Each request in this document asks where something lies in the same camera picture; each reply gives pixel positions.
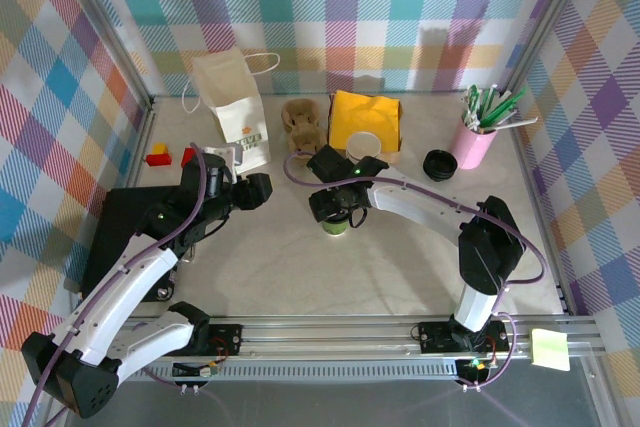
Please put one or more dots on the green paper coffee cup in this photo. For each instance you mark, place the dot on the green paper coffee cup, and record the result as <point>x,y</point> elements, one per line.
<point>336,228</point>

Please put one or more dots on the pink straw holder cup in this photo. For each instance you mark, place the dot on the pink straw holder cup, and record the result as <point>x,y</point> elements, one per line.
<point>470,149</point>

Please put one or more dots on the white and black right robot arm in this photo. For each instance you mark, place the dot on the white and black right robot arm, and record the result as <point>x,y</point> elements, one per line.
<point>415,202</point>

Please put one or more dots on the yellow-green sticky note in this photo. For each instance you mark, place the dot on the yellow-green sticky note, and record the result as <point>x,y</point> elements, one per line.
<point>550,349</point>

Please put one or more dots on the perforated metal strip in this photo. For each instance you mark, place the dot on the perforated metal strip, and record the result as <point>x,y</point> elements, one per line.
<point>320,372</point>

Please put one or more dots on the aluminium mounting rail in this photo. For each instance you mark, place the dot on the aluminium mounting rail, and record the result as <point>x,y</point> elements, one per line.
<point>320,342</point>

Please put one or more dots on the red and yellow toy block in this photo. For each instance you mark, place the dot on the red and yellow toy block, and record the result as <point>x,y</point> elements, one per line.
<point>159,159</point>

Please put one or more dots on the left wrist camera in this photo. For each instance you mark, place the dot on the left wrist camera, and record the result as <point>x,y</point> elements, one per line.
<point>220,157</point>

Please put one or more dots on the white paper takeout bag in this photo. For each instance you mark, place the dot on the white paper takeout bag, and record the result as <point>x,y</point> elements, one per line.
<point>235,97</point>

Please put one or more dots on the small black connector board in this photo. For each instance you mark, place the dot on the small black connector board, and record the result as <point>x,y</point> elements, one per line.
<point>472,369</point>
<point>190,371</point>

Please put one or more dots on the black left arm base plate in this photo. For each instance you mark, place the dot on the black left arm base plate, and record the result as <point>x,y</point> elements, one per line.
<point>227,339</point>

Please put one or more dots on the green straw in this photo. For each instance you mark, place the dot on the green straw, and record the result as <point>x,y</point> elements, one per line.
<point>471,102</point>
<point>492,97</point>
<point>507,104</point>

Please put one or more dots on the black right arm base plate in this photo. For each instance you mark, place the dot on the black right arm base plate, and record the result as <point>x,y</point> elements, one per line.
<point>435,337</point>

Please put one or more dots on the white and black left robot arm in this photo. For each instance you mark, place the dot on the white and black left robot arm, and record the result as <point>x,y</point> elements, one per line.
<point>125,287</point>

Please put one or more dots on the stack of paper cups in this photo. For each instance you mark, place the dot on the stack of paper cups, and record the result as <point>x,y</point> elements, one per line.
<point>363,144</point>

